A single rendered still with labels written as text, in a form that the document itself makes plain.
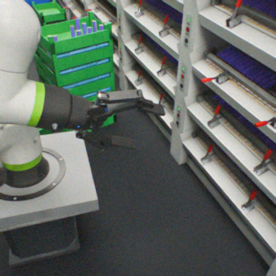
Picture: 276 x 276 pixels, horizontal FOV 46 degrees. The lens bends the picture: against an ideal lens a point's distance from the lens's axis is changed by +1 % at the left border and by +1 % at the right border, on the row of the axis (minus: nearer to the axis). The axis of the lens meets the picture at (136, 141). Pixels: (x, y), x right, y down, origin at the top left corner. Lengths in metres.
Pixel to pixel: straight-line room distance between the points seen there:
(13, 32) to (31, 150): 0.49
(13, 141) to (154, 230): 0.66
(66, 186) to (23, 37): 0.57
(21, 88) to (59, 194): 0.47
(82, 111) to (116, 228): 0.74
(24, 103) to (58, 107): 0.06
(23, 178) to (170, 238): 0.60
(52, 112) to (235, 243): 0.93
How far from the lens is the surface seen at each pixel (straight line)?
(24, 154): 0.99
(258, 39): 1.00
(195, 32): 1.22
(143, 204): 1.40
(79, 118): 0.68
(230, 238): 1.35
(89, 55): 1.56
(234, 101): 1.09
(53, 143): 1.22
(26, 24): 0.59
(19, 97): 0.63
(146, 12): 1.72
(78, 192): 1.02
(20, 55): 0.60
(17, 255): 1.30
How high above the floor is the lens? 1.09
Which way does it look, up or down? 40 degrees down
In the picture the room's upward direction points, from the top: straight up
